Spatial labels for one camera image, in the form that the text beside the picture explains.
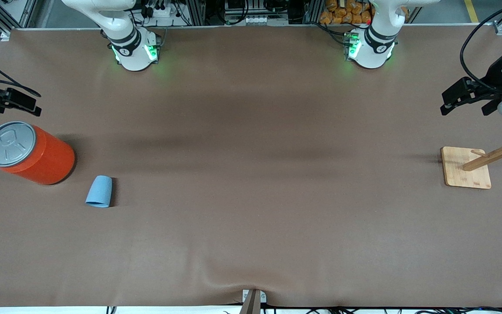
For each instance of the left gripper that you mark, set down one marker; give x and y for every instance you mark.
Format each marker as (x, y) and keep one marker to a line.
(496, 77)

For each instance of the light blue plastic cup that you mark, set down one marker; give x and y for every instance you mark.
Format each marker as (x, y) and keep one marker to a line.
(99, 192)

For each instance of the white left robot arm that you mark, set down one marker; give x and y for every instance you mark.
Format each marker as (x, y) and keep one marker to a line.
(371, 52)

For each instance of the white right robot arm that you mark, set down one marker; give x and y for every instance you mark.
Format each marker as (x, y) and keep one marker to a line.
(131, 52)

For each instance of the wooden cup rack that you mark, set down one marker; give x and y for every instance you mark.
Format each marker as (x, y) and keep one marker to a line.
(466, 170)

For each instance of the orange can with grey lid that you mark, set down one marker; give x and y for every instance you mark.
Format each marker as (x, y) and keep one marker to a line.
(46, 161)

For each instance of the bag of orange snacks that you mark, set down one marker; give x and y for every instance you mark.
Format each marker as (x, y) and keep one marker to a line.
(342, 13)

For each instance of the white power strip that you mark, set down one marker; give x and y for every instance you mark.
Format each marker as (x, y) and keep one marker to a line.
(164, 11)

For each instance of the brown table cloth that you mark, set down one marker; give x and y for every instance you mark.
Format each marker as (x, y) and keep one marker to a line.
(251, 240)

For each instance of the white table corner bracket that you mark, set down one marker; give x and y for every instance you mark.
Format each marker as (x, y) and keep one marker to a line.
(5, 35)
(501, 29)

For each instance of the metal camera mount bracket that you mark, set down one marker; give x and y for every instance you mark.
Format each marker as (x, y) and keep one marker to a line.
(253, 301)

